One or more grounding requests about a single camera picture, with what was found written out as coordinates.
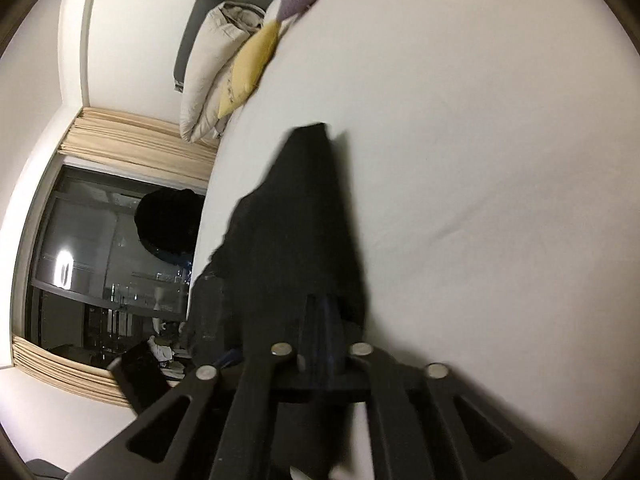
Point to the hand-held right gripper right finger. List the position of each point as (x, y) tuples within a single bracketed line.
[(400, 410)]

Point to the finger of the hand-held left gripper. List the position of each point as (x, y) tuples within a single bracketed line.
[(212, 315)]

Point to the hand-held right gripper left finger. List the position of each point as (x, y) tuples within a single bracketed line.
[(250, 390)]

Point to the black pants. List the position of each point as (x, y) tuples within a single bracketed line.
[(295, 220)]

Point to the beige curtain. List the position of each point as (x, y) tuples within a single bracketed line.
[(65, 370), (135, 145)]

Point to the dark window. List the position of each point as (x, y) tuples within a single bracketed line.
[(85, 240)]

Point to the folded cream duvet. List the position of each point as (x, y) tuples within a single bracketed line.
[(210, 70)]

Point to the yellow cushion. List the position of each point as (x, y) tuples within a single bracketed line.
[(247, 70)]

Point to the white bed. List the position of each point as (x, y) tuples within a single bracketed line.
[(475, 160)]

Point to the grey padded headboard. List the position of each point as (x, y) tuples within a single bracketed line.
[(200, 25)]

